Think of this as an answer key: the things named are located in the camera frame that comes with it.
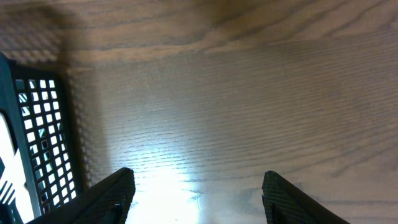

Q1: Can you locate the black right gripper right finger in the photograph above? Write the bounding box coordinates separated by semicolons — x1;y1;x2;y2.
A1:
262;170;348;224

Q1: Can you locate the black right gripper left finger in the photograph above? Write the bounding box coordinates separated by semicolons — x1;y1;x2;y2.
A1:
31;167;136;224

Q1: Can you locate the white plastic fork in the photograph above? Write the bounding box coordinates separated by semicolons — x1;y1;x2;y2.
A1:
1;114;34;223

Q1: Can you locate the black perforated plastic basket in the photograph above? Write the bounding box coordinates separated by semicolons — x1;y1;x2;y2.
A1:
0;52;85;224

